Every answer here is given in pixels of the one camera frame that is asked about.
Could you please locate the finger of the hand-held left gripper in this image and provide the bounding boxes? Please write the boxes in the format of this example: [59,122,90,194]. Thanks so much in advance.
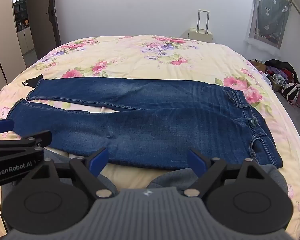
[0,119,15,137]
[0,130,53,159]

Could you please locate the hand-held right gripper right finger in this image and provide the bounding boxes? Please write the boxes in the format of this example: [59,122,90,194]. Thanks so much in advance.
[184,148,268,198]

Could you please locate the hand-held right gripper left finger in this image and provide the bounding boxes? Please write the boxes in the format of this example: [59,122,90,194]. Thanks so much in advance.
[27,147,115,198]

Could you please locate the blue denim pants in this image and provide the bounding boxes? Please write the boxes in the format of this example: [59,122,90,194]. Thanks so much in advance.
[6,78,283,170]

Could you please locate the grey hoodie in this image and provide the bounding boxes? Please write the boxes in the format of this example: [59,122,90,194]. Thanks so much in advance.
[44,147,289,200]

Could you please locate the small black cloth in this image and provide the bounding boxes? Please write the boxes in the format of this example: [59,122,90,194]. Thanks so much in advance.
[21,74,43,88]

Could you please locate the floral yellow bed blanket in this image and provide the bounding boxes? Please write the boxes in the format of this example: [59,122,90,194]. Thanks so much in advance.
[0,35,300,230]

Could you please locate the dark door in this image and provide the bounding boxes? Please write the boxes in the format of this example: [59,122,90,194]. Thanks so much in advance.
[47,0,63,48]

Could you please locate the striped bag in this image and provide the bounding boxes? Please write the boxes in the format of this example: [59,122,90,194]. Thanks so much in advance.
[281,81,300,109]

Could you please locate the pile of clothes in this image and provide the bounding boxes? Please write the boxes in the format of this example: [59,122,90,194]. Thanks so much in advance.
[249,59,299,92]

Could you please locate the cream suitcase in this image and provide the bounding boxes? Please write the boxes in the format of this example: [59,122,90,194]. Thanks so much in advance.
[187,9,214,43]

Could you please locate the grey patterned curtain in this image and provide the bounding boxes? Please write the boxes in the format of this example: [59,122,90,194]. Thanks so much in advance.
[245,0,292,54]

